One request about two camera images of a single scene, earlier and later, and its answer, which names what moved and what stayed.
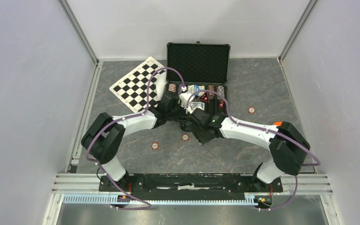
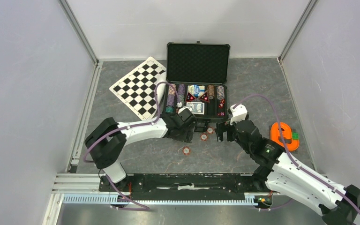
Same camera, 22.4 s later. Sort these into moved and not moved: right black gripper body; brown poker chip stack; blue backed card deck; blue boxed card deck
Moved: right black gripper body
Not moved: blue boxed card deck; brown poker chip stack; blue backed card deck
